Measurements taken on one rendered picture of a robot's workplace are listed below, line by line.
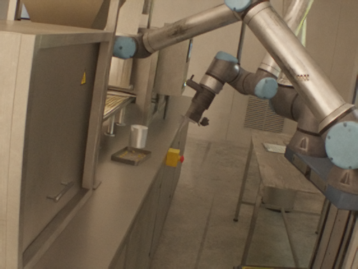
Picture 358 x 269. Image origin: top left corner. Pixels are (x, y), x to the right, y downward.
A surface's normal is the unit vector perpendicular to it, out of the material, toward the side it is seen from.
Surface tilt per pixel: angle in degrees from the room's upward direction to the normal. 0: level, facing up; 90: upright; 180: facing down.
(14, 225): 90
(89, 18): 118
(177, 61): 90
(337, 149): 93
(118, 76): 90
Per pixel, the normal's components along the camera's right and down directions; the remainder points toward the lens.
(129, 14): -0.06, -0.11
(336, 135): -0.50, 0.18
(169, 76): -0.11, 0.22
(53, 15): -0.18, 0.64
